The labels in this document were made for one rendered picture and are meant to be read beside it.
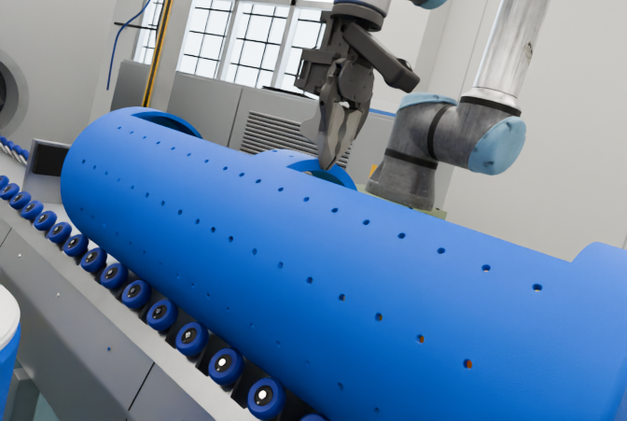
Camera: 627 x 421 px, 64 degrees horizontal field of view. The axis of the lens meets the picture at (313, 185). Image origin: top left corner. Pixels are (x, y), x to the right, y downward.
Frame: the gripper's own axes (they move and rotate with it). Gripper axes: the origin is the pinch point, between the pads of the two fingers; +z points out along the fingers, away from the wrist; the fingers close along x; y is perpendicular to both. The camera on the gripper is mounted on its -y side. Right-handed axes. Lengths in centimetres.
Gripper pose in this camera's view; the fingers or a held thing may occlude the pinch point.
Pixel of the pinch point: (330, 161)
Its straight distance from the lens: 67.2
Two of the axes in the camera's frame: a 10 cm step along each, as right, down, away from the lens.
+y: -7.2, -2.5, 6.5
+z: -2.6, 9.6, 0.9
